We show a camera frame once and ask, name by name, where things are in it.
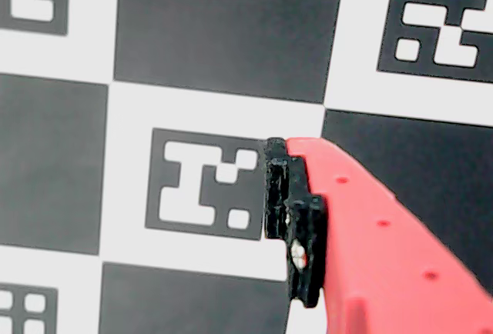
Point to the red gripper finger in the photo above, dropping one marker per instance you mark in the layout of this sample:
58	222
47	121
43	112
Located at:
377	264

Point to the black white marker mat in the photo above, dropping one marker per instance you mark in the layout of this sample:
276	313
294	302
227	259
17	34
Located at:
212	22

